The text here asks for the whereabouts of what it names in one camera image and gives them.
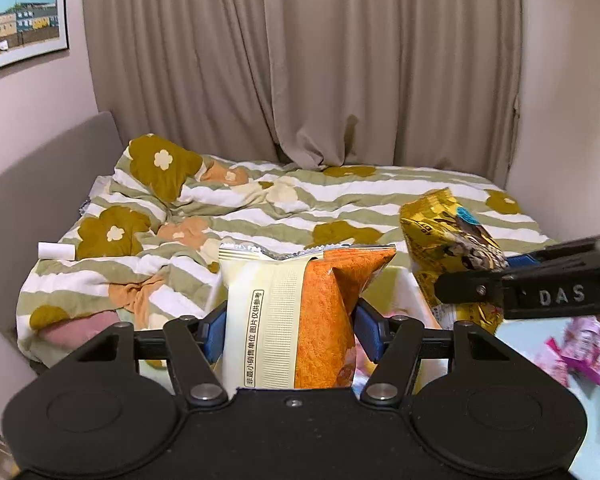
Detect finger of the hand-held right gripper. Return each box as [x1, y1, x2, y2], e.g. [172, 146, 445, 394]
[507, 232, 600, 267]
[434, 269, 506, 306]

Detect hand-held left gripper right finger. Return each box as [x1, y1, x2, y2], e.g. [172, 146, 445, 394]
[355, 300, 513, 405]

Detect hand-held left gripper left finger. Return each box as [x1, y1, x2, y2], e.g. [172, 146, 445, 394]
[72, 302, 231, 408]

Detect gold brown snack packet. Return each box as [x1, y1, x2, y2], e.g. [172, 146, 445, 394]
[399, 187, 511, 332]

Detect cream orange snack packet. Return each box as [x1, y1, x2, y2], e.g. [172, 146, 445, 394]
[217, 242, 397, 391]

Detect pink yellow snack packet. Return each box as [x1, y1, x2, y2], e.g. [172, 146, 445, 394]
[534, 316, 600, 387]

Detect pink pillow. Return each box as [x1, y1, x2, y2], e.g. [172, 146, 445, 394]
[44, 309, 122, 362]

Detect floral striped blanket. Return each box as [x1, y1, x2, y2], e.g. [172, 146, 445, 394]
[17, 132, 557, 372]

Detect small white cylinder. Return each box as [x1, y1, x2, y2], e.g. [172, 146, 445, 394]
[38, 242, 77, 262]

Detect grey bed headboard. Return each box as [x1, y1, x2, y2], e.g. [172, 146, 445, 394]
[0, 110, 124, 333]

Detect beige curtain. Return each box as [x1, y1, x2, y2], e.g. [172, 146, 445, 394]
[80, 0, 527, 187]

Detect framed wall picture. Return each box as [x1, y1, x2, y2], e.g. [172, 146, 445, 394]
[0, 0, 71, 79]

